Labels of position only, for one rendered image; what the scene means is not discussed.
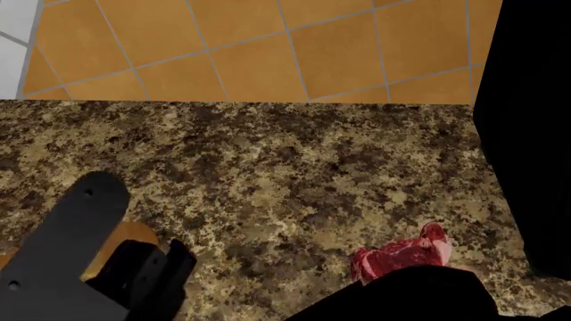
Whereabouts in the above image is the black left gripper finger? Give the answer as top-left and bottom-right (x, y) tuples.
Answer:
(165, 238), (198, 321)

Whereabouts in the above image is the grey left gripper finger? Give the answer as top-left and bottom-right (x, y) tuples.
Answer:
(0, 170), (131, 321)

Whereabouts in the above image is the round wooden cutting board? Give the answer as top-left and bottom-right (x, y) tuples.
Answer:
(0, 219), (161, 281)

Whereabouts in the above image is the raw red meat steak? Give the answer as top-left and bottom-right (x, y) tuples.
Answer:
(349, 221), (452, 286)

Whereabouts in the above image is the tall black appliance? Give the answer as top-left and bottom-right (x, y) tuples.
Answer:
(471, 0), (571, 281)

